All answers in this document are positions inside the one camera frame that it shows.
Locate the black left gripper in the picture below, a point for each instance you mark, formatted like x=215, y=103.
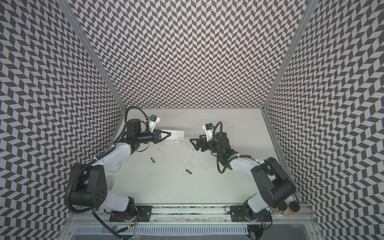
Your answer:
x=156, y=134

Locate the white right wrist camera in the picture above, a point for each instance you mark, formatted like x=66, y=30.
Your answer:
x=209, y=128

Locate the white remote with green buttons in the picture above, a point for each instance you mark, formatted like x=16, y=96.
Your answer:
x=174, y=135

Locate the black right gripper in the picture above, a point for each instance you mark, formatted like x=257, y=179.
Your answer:
x=204, y=144

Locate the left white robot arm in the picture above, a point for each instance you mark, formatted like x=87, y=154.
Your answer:
x=87, y=189

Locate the white battery cover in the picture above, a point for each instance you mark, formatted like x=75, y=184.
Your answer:
x=189, y=166

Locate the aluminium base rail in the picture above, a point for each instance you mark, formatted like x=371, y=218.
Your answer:
x=205, y=214

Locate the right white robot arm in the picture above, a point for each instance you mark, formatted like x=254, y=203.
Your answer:
x=273, y=182

